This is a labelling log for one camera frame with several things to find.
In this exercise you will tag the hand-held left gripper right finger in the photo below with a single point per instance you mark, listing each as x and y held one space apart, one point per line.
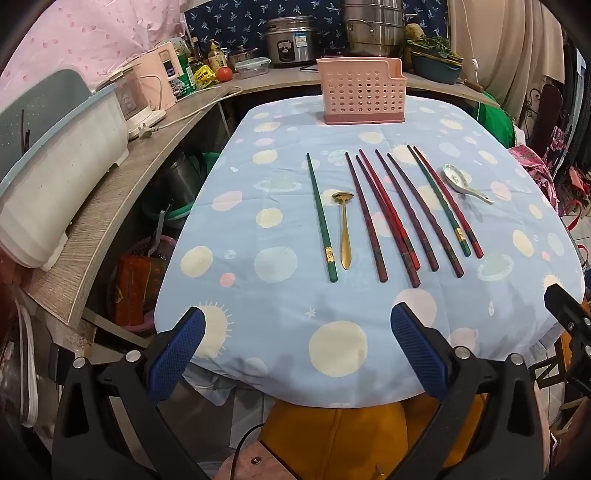
418 350

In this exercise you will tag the green chopstick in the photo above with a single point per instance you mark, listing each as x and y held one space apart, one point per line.
438 201
321 217

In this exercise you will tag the peach curtain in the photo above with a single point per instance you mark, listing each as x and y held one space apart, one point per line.
508 50

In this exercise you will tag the pink dotted curtain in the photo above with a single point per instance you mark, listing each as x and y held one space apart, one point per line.
83 41

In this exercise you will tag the red tomato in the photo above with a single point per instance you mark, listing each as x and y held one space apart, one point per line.
224 74

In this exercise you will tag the white ceramic spoon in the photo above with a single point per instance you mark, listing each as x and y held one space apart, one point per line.
455 177

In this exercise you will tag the navy leaf print cloth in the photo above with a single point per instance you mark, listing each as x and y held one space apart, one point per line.
231 23

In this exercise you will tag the clear plastic food container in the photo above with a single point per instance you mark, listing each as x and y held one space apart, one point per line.
252 67

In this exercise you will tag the green cloth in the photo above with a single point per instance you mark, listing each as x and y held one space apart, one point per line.
491 120

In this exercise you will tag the pink electric kettle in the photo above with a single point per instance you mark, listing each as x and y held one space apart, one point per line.
157 74

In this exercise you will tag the pink floral cloth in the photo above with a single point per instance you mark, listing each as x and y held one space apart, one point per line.
531 161

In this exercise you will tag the pink perforated utensil basket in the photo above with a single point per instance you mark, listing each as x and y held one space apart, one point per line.
360 87

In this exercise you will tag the dark blue basin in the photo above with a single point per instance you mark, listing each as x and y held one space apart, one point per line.
436 71

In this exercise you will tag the glass lidded pot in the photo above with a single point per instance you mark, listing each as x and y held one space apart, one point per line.
242 54

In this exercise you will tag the red bag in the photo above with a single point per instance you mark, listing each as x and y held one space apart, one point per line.
134 295

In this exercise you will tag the yellow garment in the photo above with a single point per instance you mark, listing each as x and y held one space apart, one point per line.
332 438

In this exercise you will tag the tall steel steamer pot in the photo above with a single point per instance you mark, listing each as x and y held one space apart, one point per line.
371 27

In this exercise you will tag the green basin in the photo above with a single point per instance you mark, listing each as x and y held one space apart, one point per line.
159 210

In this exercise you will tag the dark wooden chair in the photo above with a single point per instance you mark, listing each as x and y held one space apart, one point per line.
549 108

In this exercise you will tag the green leafy vegetables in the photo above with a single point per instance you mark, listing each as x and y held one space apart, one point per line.
434 46

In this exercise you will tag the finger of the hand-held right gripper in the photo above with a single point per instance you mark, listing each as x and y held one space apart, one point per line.
570 311

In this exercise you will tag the steel rice cooker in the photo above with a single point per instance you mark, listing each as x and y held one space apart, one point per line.
291 41

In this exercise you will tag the gold metal spoon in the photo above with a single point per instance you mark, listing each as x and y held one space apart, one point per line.
344 230

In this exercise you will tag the white blender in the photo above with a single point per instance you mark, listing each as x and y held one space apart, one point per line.
134 99

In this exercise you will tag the yellow oil bottle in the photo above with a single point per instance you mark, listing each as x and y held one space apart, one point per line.
215 55

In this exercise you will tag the dark red chopstick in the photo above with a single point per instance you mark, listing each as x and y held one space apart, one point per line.
385 221
406 210
425 214
364 217

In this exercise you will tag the white plastic bin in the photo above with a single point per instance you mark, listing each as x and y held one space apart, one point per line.
60 166

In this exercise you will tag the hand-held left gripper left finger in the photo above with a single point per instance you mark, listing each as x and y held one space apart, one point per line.
178 355

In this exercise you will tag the yellow snack packet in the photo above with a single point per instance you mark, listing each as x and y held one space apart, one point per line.
204 76

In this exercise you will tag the dark sauce bottle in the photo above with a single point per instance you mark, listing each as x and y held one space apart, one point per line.
196 48

